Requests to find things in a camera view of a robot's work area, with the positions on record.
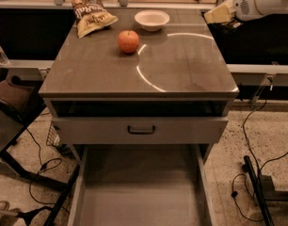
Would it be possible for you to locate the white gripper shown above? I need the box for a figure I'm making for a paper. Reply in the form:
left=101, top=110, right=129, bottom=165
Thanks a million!
left=204, top=0, right=261, bottom=24

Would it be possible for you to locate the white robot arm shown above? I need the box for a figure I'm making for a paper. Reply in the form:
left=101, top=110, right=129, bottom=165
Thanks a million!
left=204, top=0, right=288, bottom=24

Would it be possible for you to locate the grey drawer cabinet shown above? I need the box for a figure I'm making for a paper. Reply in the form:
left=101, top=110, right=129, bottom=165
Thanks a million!
left=39, top=7, right=240, bottom=162

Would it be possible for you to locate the open grey drawer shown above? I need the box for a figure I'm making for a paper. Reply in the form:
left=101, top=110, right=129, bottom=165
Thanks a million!
left=68, top=145, right=217, bottom=226

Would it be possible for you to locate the white paper bowl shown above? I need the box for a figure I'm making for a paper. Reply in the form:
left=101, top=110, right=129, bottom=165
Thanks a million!
left=135, top=9, right=169, bottom=32

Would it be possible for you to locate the red apple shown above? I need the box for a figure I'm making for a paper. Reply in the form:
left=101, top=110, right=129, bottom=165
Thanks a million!
left=118, top=30, right=139, bottom=54

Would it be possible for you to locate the brown chip bag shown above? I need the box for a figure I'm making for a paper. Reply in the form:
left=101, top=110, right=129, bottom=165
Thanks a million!
left=71, top=0, right=118, bottom=38

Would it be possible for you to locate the black metal stand base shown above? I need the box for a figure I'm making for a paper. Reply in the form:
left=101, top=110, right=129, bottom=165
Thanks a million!
left=244, top=155, right=288, bottom=226

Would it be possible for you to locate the dark side table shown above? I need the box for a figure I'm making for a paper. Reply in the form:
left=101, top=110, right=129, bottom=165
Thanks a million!
left=0, top=76, right=80, bottom=226

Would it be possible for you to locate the closed drawer with black handle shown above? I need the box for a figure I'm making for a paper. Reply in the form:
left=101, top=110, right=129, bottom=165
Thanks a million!
left=53, top=117, right=228, bottom=145

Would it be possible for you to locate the black floor cable right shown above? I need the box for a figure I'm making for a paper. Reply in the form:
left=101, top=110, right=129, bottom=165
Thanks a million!
left=231, top=99, right=288, bottom=223

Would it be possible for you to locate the black floor cable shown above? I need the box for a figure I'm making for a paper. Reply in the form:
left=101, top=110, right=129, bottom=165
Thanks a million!
left=231, top=99, right=288, bottom=223
left=24, top=127, right=72, bottom=215

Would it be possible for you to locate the wire mesh basket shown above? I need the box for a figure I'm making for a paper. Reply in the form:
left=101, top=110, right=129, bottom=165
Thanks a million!
left=46, top=123, right=60, bottom=147

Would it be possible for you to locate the black floor cable left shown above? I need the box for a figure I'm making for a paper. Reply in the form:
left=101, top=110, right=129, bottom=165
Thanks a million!
left=24, top=127, right=72, bottom=215

